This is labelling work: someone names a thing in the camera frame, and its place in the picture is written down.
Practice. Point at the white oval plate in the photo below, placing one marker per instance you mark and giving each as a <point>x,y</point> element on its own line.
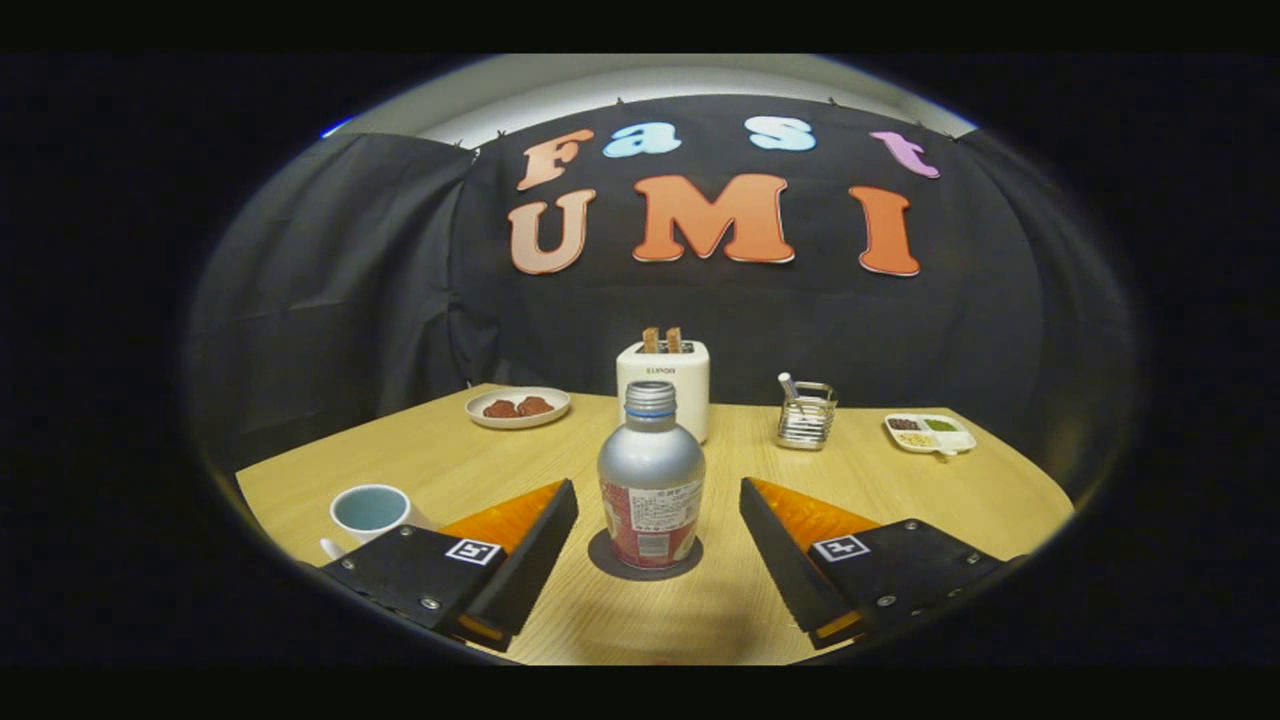
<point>515,421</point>

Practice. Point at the white divided snack dish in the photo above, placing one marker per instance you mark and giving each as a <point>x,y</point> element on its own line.
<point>930,436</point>

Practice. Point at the toast slice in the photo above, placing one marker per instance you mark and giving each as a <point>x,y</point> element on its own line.
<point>674,339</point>
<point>651,339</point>

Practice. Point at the silver juice bottle red label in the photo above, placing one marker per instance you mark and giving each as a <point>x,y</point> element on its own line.
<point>650,470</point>

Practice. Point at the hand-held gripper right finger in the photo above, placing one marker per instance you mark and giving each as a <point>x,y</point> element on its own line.
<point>790,570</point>

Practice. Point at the white toaster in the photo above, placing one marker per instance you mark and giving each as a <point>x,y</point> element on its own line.
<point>690,385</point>

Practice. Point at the white cup blue inside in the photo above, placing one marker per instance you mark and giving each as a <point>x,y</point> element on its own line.
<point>395,520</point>

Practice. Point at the white utensil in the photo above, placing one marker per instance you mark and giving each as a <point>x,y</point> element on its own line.
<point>788,385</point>

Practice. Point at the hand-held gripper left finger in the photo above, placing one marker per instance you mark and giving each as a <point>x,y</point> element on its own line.
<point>525,570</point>

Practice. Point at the red snack piece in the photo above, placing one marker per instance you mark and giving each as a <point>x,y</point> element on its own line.
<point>535,405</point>
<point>500,408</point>

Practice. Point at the wooden table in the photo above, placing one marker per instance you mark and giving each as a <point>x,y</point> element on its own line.
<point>900,500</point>

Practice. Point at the round dark brown coaster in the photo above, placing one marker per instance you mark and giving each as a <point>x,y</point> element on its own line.
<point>600,562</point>

